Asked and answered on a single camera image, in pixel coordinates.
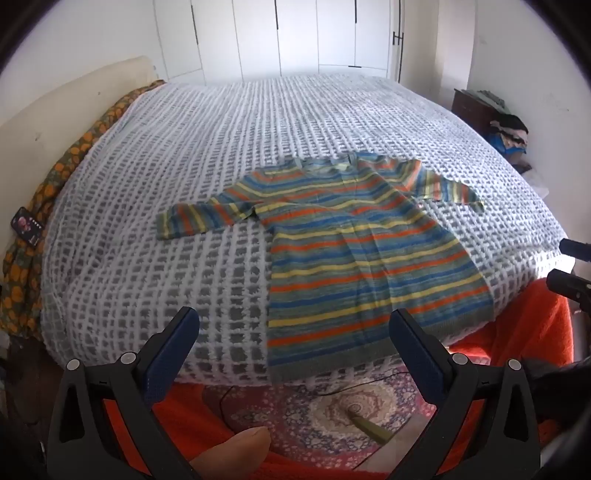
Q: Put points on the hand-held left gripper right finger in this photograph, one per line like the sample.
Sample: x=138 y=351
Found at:
x=415 y=362

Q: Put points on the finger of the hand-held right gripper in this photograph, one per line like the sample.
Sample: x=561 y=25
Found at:
x=575 y=248
x=565 y=282

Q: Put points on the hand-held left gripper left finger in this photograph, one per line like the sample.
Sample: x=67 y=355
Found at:
x=170 y=357

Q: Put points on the striped knit sweater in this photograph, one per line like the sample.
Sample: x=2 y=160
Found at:
x=360 y=277

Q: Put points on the pile of clothes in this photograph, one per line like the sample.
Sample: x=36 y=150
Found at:
x=508 y=131

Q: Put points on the person's left hand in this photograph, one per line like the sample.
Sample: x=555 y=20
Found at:
x=231 y=454

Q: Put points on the orange blanket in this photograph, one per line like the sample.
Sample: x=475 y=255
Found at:
x=531 y=323

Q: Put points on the green stick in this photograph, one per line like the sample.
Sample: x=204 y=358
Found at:
x=371 y=429

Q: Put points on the patterned rug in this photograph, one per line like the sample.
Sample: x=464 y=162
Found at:
x=300 y=415

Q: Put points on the dark wooden nightstand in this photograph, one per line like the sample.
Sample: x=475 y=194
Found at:
x=468 y=108

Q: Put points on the black phone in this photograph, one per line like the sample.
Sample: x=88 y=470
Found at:
x=27 y=225

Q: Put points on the grey white checked blanket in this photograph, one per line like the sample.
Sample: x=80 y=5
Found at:
x=184 y=152

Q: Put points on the orange floral bed sheet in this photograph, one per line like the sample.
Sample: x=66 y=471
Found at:
x=69 y=157

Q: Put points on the cream headboard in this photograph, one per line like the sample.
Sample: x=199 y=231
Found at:
x=69 y=92

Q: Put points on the white wardrobe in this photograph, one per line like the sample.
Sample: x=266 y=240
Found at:
x=277 y=37

